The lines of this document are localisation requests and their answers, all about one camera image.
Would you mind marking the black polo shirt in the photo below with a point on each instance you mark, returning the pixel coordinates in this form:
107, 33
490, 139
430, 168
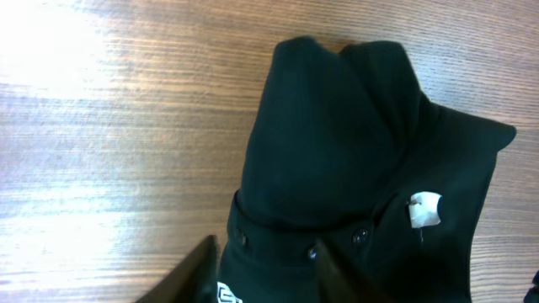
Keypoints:
346, 145

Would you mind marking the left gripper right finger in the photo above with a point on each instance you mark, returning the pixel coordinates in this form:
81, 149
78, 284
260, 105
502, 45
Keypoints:
339, 281

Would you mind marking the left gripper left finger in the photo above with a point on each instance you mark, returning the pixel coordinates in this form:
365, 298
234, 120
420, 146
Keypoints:
193, 280

